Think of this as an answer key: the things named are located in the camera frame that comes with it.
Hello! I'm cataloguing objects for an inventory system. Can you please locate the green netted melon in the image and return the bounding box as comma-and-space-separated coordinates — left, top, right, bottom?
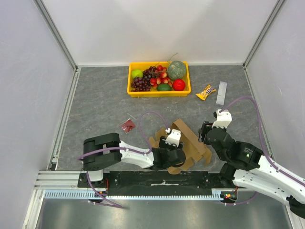
167, 61, 187, 80

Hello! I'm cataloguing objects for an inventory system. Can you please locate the red strawberry bunch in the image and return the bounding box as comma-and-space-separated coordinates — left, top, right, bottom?
149, 65, 172, 90

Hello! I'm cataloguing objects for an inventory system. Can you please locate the green avocado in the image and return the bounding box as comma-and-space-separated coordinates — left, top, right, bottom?
157, 83, 172, 92

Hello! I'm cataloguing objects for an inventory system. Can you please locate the brown cardboard box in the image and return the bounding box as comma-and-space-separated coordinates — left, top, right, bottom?
149, 119, 212, 175

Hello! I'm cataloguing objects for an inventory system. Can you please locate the purple grape bunch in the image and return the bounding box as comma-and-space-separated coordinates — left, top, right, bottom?
130, 66, 153, 92

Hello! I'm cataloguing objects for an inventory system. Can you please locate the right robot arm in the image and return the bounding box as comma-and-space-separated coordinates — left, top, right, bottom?
199, 122, 305, 218

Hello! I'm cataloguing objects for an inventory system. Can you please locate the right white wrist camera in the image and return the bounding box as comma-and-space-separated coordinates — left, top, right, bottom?
212, 109, 232, 129

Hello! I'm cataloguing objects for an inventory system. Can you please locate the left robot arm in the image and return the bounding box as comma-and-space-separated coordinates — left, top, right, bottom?
78, 128, 186, 187

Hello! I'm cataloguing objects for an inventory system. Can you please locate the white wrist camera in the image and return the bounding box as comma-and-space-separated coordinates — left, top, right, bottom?
212, 109, 232, 129
165, 128, 181, 147

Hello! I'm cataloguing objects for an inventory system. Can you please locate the yellow plastic tray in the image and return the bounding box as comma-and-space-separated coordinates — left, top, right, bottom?
127, 61, 192, 98

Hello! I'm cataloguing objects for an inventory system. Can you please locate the red tomato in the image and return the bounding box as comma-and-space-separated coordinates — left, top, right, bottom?
173, 79, 186, 91

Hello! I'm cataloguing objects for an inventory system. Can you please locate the aluminium front rail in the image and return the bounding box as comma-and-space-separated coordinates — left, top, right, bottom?
34, 170, 294, 191

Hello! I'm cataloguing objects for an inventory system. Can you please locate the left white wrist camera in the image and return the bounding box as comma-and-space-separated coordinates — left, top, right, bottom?
165, 128, 181, 147

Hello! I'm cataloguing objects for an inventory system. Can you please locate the small red packet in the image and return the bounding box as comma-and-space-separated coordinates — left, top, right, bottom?
120, 119, 136, 134

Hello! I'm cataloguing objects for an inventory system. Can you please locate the green apple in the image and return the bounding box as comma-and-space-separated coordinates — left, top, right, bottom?
131, 69, 143, 79

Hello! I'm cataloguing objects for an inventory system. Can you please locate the slotted cable duct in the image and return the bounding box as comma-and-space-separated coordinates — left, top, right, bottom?
44, 190, 224, 200

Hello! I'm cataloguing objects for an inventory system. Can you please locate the yellow candy packet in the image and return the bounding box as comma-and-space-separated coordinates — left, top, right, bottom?
196, 84, 216, 101

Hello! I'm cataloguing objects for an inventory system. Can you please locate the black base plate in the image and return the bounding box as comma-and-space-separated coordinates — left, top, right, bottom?
77, 171, 236, 190

